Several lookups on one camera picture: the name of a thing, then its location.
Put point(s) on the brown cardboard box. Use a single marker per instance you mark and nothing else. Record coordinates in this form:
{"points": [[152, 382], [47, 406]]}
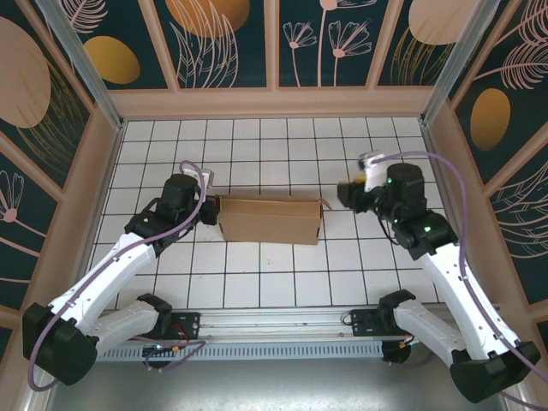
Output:
{"points": [[269, 220]]}

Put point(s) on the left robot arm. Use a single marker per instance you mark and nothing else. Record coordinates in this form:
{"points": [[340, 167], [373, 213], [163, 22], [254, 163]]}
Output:
{"points": [[98, 278]]}

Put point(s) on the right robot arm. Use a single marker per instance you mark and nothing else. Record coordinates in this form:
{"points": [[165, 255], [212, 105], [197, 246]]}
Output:
{"points": [[462, 299]]}

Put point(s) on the yellow power connector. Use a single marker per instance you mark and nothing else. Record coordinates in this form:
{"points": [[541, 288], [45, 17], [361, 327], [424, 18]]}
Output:
{"points": [[406, 343]]}

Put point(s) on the small circuit board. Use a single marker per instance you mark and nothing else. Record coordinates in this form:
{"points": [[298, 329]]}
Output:
{"points": [[160, 349]]}

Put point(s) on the grey metal sheet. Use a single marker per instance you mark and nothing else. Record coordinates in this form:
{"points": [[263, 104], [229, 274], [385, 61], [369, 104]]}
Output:
{"points": [[265, 385]]}

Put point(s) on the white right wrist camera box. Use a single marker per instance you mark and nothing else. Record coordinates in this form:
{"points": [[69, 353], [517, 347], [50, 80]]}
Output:
{"points": [[373, 169]]}

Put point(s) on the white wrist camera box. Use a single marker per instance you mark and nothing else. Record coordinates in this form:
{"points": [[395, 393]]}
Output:
{"points": [[373, 169], [207, 177]]}

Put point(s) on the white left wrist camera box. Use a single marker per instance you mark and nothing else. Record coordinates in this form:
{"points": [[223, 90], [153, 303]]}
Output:
{"points": [[207, 177]]}

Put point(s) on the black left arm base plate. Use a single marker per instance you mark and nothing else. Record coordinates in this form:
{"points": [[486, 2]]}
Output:
{"points": [[186, 325]]}

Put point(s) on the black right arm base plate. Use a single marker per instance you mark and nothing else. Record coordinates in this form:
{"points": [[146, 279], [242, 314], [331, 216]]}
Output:
{"points": [[364, 321]]}

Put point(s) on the aluminium mounting rail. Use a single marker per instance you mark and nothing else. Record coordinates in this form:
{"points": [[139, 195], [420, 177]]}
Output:
{"points": [[274, 323]]}

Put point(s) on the aluminium frame post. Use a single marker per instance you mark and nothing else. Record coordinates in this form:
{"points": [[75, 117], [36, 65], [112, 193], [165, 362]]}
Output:
{"points": [[458, 60], [85, 68]]}

